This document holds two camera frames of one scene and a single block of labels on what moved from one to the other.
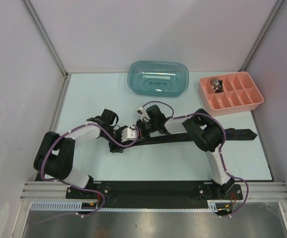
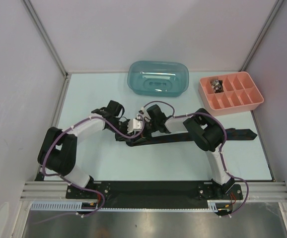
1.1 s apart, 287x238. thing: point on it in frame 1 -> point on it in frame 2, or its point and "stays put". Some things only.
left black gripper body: [115, 139] -> [121, 127]
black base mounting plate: [156, 195] stays put
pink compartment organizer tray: [229, 93] stays put
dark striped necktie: [137, 137] stays put
